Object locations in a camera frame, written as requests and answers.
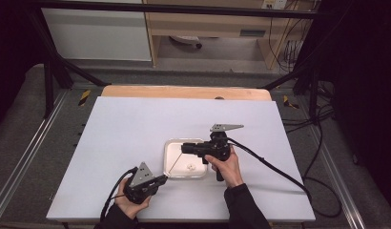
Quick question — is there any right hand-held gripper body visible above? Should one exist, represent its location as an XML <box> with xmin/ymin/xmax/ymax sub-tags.
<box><xmin>197</xmin><ymin>123</ymin><xmax>244</xmax><ymax>182</ymax></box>

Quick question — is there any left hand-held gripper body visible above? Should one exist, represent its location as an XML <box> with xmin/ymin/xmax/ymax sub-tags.
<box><xmin>123</xmin><ymin>161</ymin><xmax>159</xmax><ymax>204</ymax></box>

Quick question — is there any square metal tray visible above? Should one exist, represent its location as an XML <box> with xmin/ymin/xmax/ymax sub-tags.
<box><xmin>162</xmin><ymin>137</ymin><xmax>209</xmax><ymax>179</ymax></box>

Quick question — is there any thin wooden skewer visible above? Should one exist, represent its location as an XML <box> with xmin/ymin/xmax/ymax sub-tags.
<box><xmin>166</xmin><ymin>152</ymin><xmax>185</xmax><ymax>177</ymax></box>

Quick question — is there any person's left hand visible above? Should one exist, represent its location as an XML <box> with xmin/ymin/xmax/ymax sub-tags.
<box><xmin>114</xmin><ymin>177</ymin><xmax>153</xmax><ymax>220</ymax></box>

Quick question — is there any person's right hand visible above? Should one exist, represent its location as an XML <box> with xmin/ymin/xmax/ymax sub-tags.
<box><xmin>205</xmin><ymin>146</ymin><xmax>244</xmax><ymax>189</ymax></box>

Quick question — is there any white table cover board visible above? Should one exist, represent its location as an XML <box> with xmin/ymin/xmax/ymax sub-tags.
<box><xmin>45</xmin><ymin>96</ymin><xmax>316</xmax><ymax>223</ymax></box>

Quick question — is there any wooden table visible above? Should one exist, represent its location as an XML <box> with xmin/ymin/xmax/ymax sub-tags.
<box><xmin>101</xmin><ymin>84</ymin><xmax>273</xmax><ymax>102</ymax></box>

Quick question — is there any yellow black tape strip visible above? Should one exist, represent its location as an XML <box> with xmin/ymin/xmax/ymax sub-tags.
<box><xmin>282</xmin><ymin>94</ymin><xmax>299</xmax><ymax>110</ymax></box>
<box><xmin>77</xmin><ymin>89</ymin><xmax>92</xmax><ymax>107</ymax></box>

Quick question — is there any office chair base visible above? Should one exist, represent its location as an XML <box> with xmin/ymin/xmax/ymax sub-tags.
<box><xmin>169</xmin><ymin>35</ymin><xmax>203</xmax><ymax>50</ymax></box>

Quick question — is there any light wooden desk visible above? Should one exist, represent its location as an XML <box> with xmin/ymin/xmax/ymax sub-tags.
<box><xmin>142</xmin><ymin>0</ymin><xmax>319</xmax><ymax>70</ymax></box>

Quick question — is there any white cabinet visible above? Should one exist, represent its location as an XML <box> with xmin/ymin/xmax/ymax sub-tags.
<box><xmin>42</xmin><ymin>7</ymin><xmax>153</xmax><ymax>62</ymax></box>

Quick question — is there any dark curtain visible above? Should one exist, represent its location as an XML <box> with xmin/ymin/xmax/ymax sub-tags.
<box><xmin>0</xmin><ymin>0</ymin><xmax>47</xmax><ymax>130</ymax></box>
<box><xmin>320</xmin><ymin>0</ymin><xmax>391</xmax><ymax>218</ymax></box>

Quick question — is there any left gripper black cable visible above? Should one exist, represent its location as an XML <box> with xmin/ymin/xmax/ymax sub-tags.
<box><xmin>99</xmin><ymin>166</ymin><xmax>139</xmax><ymax>222</ymax></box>

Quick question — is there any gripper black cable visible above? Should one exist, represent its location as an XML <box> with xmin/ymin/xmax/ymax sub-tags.
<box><xmin>226</xmin><ymin>136</ymin><xmax>342</xmax><ymax>219</ymax></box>
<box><xmin>99</xmin><ymin>166</ymin><xmax>139</xmax><ymax>222</ymax></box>

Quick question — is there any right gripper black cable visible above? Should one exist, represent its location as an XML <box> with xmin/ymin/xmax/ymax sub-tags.
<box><xmin>226</xmin><ymin>136</ymin><xmax>342</xmax><ymax>219</ymax></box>

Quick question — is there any black floor cable bundle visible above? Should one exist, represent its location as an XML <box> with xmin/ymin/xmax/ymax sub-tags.
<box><xmin>280</xmin><ymin>80</ymin><xmax>337</xmax><ymax>135</ymax></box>

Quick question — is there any aluminium rail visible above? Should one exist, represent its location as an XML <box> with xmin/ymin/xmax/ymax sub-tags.
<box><xmin>0</xmin><ymin>90</ymin><xmax>70</xmax><ymax>208</ymax></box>
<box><xmin>310</xmin><ymin>127</ymin><xmax>367</xmax><ymax>229</ymax></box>

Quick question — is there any hanging black cable bundle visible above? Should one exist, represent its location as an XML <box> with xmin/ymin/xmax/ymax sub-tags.
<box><xmin>268</xmin><ymin>9</ymin><xmax>309</xmax><ymax>73</ymax></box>

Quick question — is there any black metal frame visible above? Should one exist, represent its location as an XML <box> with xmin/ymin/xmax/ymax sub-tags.
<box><xmin>25</xmin><ymin>0</ymin><xmax>323</xmax><ymax>119</ymax></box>

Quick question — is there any white wall socket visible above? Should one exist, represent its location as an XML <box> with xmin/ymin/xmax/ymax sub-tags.
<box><xmin>261</xmin><ymin>0</ymin><xmax>288</xmax><ymax>10</ymax></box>

